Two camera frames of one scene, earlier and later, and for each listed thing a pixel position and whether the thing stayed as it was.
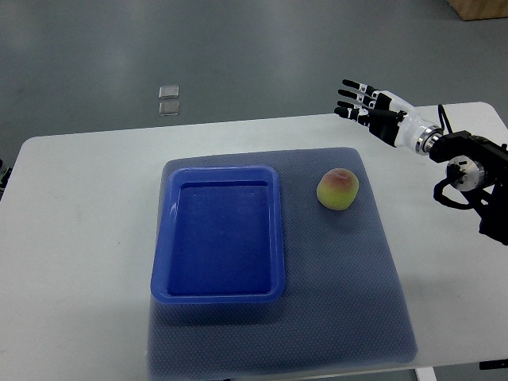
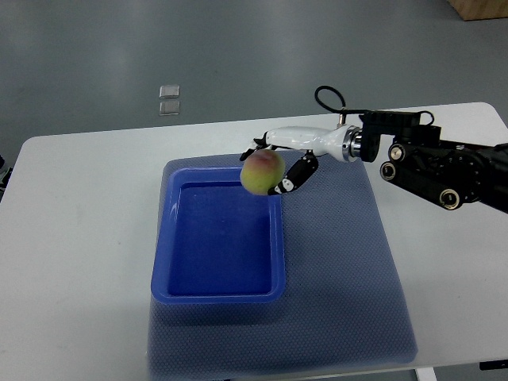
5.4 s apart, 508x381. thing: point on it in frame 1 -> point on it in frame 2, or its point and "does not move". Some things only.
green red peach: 337,188 -> 262,171
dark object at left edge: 4,179 does not move
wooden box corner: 479,9 does not move
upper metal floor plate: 168,92 does not move
